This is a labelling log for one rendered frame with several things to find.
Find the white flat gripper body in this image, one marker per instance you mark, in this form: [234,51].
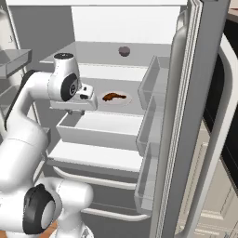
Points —
[74,104]

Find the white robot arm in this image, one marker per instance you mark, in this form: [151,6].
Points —
[21,145]

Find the white fridge crisper drawer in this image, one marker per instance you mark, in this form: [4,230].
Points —
[102,131]

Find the brown chicken drumstick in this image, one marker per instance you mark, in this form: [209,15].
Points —
[112,96]

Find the clear fridge door bin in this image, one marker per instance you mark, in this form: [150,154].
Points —
[148,130]
[152,83]
[145,182]

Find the grey fridge door bin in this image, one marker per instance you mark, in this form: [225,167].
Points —
[15,60]

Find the grey fridge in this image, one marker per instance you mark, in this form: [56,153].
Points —
[105,28]

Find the grey left fridge door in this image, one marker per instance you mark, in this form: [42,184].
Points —
[9,40]

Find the grey fridge door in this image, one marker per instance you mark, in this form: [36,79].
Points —
[201,93]
[9,40]

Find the grey right fridge door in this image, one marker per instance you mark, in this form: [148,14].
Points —
[201,93]

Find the white round plate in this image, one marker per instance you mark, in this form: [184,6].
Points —
[127,101]

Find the dark purple round fruit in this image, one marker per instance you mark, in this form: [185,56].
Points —
[124,51]

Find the beige cupboards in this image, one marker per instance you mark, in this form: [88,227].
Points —
[217,204]

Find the black wall oven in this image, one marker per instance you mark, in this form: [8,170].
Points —
[231,34]

